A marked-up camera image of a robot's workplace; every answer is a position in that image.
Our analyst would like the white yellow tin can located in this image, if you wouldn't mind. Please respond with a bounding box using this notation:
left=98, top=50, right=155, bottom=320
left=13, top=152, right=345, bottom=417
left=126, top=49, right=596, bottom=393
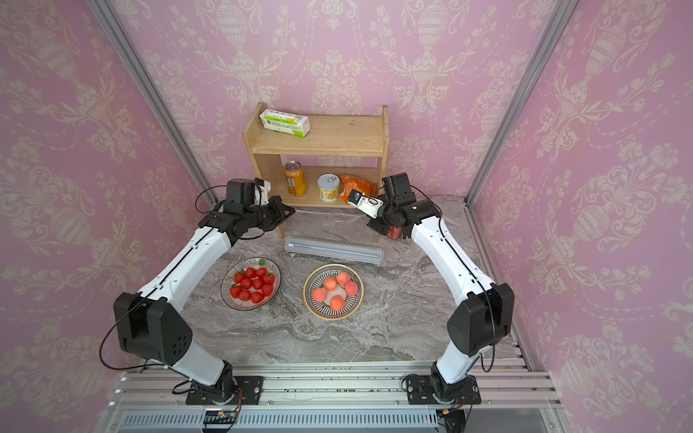
left=317, top=173, right=342, bottom=203

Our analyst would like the aluminium corner rail right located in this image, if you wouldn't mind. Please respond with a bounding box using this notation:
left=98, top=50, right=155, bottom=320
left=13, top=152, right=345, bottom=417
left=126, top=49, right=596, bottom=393
left=466, top=0, right=579, bottom=207

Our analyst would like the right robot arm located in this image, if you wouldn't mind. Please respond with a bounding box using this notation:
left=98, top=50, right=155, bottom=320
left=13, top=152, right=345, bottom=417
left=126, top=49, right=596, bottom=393
left=349, top=173, right=515, bottom=405

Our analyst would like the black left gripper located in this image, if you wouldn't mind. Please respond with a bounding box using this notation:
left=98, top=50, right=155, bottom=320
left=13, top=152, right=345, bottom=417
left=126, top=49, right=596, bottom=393
left=244, top=195, right=297, bottom=231

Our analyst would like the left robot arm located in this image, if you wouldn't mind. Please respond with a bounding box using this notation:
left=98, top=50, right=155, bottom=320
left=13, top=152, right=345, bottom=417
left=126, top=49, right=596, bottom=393
left=111, top=179, right=295, bottom=404

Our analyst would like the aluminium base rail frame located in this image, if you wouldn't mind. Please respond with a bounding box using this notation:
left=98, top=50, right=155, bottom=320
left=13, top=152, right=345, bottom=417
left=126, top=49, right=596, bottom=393
left=97, top=343, right=570, bottom=432

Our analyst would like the orange snack bag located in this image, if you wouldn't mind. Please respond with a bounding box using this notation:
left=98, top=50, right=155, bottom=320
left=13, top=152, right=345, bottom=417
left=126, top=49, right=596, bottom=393
left=337, top=175, right=378, bottom=203

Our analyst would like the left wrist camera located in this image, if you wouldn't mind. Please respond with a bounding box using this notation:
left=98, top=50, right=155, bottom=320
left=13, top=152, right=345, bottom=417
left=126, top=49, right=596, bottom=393
left=254, top=178, right=272, bottom=206

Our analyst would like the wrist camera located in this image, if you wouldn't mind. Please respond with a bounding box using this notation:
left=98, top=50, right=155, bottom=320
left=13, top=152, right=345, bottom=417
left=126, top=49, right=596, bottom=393
left=254, top=178, right=272, bottom=206
left=348, top=189, right=384, bottom=218

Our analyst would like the orange drink can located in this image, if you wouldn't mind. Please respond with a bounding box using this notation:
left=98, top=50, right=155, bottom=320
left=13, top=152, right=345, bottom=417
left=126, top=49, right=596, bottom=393
left=283, top=161, right=307, bottom=197

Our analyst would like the white green carton box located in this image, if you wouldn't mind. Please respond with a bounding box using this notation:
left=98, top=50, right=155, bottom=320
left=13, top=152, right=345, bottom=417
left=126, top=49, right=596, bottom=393
left=260, top=109, right=310, bottom=137

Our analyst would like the wooden shelf unit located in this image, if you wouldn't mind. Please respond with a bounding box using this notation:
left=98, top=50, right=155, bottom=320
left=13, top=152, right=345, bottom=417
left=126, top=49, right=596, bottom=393
left=242, top=103, right=390, bottom=209

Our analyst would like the red cola can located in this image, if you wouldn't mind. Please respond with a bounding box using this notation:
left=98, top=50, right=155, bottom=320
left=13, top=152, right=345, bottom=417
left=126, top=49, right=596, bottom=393
left=387, top=227, right=402, bottom=240

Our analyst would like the aluminium corner rail left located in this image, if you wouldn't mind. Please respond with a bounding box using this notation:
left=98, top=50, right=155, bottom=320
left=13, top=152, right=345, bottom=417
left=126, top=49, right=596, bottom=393
left=87, top=0, right=218, bottom=205

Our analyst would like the aluminium corner rail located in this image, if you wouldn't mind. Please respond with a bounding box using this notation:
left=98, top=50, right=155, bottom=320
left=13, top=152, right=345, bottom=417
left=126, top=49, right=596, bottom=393
left=87, top=0, right=218, bottom=205
left=466, top=0, right=579, bottom=207

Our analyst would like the peach top left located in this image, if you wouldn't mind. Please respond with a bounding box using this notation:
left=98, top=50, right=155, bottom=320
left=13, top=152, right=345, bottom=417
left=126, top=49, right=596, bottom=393
left=323, top=277, right=339, bottom=292

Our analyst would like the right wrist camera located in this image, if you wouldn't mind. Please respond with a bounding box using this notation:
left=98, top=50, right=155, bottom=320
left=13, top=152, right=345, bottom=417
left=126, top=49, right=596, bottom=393
left=348, top=189, right=384, bottom=218

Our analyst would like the peach top right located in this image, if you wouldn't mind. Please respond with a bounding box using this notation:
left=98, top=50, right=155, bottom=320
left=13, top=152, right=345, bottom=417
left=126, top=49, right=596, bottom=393
left=336, top=272, right=351, bottom=286

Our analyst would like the cream plastic wrap dispenser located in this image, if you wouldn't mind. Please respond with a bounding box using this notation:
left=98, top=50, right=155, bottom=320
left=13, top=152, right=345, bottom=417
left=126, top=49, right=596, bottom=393
left=284, top=236, right=384, bottom=264

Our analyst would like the glass plate of strawberries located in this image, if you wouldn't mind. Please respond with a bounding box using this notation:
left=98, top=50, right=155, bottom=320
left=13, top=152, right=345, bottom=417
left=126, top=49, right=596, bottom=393
left=220, top=257, right=282, bottom=311

